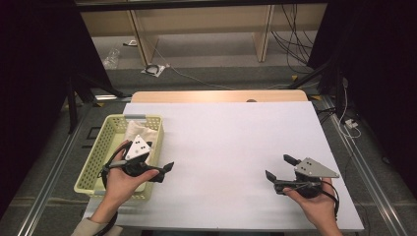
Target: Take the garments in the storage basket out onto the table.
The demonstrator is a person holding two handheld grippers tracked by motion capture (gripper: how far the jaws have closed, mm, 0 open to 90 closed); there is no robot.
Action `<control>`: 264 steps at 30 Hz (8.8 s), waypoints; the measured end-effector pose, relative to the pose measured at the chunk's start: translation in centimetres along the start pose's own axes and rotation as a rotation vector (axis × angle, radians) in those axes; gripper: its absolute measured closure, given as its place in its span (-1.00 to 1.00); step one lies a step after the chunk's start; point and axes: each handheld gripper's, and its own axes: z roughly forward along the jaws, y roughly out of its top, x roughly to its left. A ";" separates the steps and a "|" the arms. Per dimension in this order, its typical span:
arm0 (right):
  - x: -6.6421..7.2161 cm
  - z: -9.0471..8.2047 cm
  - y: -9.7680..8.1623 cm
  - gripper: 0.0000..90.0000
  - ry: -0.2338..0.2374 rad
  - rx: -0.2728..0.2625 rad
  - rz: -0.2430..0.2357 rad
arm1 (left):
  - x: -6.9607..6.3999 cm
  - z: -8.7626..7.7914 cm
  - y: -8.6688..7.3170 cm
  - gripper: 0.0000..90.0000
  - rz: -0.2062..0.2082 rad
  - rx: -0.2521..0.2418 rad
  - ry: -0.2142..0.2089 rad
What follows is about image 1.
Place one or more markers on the aluminium floor rail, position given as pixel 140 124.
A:
pixel 49 187
pixel 367 170

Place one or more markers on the clear plastic bag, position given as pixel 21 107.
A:
pixel 111 59

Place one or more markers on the person's left hand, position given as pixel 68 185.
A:
pixel 119 187

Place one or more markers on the white power adapter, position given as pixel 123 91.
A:
pixel 350 123

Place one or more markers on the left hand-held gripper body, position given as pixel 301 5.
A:
pixel 137 149

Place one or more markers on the black curtain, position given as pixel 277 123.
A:
pixel 383 82
pixel 32 82

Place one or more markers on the pale green perforated plastic basket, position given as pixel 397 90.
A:
pixel 98 154

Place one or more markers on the cream baby bodysuit brown trim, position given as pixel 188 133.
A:
pixel 137 129

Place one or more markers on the light wooden shelf unit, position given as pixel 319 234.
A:
pixel 196 19

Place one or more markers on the person's right hand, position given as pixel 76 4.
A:
pixel 319 206

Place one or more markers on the black metal stand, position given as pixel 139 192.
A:
pixel 339 95
pixel 71 105

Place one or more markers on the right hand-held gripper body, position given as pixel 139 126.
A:
pixel 311 168

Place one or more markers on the small white floor object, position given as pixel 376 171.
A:
pixel 131 43

